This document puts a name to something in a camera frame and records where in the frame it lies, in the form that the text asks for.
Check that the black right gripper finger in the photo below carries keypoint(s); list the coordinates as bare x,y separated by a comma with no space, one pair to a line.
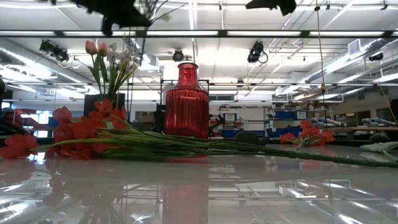
287,7
262,3

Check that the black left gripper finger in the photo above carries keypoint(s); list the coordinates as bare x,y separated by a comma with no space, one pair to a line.
107,28

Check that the large red flower bunch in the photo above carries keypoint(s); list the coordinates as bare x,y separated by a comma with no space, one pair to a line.
77,130

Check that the red ribbed glass vase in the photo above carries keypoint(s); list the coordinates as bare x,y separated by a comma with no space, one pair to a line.
186,105

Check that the small red flower sprig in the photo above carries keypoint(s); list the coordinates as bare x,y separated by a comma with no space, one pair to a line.
311,132

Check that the small black robot arm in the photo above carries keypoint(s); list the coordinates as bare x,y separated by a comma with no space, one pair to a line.
217,123

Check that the white ceiling vent grille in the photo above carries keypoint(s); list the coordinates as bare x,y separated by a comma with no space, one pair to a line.
354,46

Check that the black monitor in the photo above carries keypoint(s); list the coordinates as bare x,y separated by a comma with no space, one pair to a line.
88,105

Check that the small cardboard box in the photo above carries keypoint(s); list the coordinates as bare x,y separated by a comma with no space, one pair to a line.
145,118

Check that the blue bin with white label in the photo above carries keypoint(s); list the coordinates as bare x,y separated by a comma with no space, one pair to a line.
286,115

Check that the red metal staircase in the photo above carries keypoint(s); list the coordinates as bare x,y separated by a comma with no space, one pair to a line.
26,111

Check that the white framed sign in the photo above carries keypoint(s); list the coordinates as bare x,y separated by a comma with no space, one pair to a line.
230,117

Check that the pale blue tube device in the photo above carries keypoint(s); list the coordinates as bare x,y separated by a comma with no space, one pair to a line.
379,121
329,122

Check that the row of blue bins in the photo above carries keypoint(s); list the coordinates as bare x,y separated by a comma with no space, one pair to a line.
273,133

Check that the long wooden table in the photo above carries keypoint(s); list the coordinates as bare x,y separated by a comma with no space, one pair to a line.
367,128

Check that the black frame bar with lights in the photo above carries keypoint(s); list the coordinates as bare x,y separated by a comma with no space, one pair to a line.
248,33

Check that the black ceiling-mounted camera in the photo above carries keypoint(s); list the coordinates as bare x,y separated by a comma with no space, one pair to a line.
376,57
54,51
255,51
178,56

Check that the silver air duct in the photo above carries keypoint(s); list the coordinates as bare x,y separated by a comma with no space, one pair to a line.
31,62

